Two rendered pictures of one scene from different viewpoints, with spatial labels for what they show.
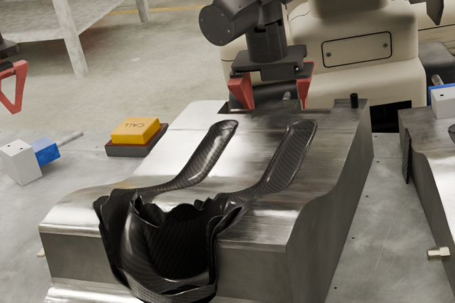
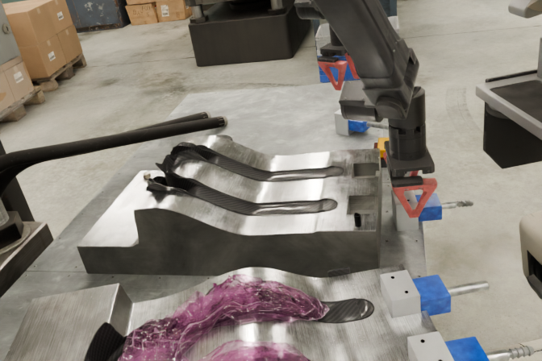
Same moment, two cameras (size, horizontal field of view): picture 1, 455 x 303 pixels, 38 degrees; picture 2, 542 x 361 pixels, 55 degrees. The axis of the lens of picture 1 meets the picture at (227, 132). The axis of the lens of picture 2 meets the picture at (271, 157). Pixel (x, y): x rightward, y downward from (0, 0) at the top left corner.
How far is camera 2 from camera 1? 0.95 m
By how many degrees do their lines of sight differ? 70
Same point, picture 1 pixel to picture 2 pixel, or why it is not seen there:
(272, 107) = (362, 184)
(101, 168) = not seen: hidden behind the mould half
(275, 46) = (393, 147)
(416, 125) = (368, 278)
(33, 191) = (330, 139)
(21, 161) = (338, 119)
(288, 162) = (281, 211)
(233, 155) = (291, 185)
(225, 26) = (343, 106)
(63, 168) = (357, 139)
